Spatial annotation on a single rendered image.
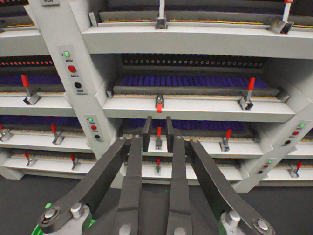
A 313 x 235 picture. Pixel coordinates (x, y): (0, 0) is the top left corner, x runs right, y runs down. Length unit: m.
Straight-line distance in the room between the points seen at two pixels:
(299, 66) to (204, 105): 0.31
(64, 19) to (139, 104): 0.26
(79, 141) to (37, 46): 0.36
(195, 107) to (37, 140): 0.68
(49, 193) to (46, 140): 0.38
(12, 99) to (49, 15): 0.36
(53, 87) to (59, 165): 0.45
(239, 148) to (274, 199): 0.48
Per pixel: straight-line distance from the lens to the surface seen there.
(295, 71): 0.57
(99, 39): 0.34
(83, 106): 0.42
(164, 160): 0.64
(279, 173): 0.90
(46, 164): 0.89
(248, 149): 0.61
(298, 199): 1.10
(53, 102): 0.51
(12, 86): 0.67
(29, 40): 0.44
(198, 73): 0.49
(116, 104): 0.39
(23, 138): 0.79
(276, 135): 0.59
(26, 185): 1.11
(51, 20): 0.39
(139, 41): 0.31
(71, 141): 0.62
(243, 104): 0.44
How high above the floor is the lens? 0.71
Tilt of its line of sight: 34 degrees down
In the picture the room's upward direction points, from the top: straight up
